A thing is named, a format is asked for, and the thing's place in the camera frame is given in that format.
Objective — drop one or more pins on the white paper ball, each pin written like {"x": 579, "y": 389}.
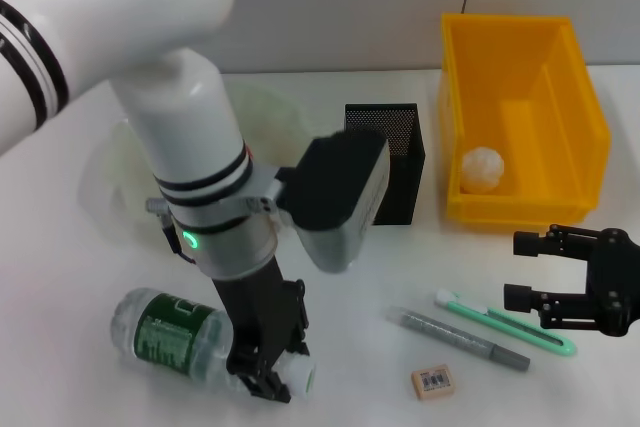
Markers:
{"x": 482, "y": 169}

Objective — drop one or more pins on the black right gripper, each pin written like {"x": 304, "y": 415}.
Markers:
{"x": 617, "y": 287}

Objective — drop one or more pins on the clear green-label water bottle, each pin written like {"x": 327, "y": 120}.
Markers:
{"x": 170, "y": 332}

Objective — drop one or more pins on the yellow plastic bin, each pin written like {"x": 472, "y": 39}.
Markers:
{"x": 550, "y": 97}

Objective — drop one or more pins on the translucent glass fruit plate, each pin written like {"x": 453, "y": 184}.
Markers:
{"x": 270, "y": 117}

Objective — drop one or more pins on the black mesh pen holder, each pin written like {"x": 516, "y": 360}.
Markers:
{"x": 405, "y": 172}

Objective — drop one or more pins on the grey marker pen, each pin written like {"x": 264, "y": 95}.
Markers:
{"x": 460, "y": 337}

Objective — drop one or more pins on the mint green utility knife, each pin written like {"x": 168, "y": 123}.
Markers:
{"x": 515, "y": 322}

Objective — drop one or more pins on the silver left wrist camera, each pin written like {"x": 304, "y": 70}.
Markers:
{"x": 340, "y": 197}

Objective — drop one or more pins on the beige barcode eraser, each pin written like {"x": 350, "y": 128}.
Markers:
{"x": 434, "y": 384}

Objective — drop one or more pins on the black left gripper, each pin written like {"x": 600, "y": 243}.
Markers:
{"x": 260, "y": 307}

